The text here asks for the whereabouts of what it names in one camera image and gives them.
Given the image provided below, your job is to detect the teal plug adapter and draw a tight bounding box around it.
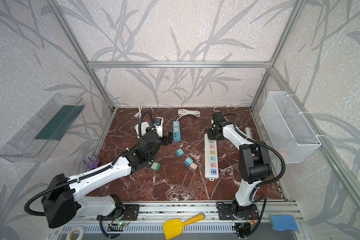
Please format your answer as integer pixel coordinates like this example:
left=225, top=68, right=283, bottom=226
left=175, top=149, right=184, bottom=158
left=184, top=157, right=193, bottom=167

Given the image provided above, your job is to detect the long white multicolour power strip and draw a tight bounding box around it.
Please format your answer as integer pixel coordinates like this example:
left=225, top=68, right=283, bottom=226
left=205, top=134, right=219, bottom=181

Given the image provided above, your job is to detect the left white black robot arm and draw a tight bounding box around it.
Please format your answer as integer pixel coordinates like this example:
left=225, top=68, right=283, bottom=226
left=24, top=132, right=174, bottom=229

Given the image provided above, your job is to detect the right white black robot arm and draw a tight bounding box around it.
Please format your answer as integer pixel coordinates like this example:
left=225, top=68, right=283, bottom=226
left=208, top=113, right=286, bottom=219

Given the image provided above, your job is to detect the green plug adapter lower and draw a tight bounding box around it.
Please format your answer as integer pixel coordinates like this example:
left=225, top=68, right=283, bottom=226
left=151, top=162, right=161, bottom=172

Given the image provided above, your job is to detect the pink plug adapter lower right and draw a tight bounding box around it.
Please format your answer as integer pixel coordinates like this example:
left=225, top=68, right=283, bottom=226
left=189, top=163, right=198, bottom=172

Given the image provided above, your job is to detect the teal power strip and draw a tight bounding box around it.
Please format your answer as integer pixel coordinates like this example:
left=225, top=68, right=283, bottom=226
left=173, top=121, right=181, bottom=142

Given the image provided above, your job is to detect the white square power socket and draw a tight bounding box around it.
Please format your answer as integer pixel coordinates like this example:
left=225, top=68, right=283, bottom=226
left=135, top=122, right=150, bottom=138

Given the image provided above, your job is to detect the metal cylinder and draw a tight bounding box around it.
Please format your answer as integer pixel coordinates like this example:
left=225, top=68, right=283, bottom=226
left=244, top=127, right=253, bottom=139

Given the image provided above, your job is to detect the purple plastic fork toy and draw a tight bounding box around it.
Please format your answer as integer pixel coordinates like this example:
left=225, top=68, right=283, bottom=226
left=83, top=154, right=100, bottom=171

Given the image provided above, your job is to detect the yellow plastic scoop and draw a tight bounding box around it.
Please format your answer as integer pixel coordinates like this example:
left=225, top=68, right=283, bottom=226
left=163, top=213, right=205, bottom=240

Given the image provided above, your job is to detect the white tape roll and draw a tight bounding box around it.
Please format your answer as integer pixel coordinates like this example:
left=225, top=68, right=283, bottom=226
left=66, top=226, right=85, bottom=240

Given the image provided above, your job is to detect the blue sponge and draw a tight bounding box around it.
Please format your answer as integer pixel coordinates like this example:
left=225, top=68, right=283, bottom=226
left=270, top=215, right=299, bottom=232

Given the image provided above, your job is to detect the white wire mesh basket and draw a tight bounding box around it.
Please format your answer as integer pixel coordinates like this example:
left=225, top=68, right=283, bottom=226
left=260, top=91, right=322, bottom=164

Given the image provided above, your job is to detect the clear plastic wall bin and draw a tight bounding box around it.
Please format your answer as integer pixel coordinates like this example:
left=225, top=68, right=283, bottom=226
left=0, top=94, right=85, bottom=163

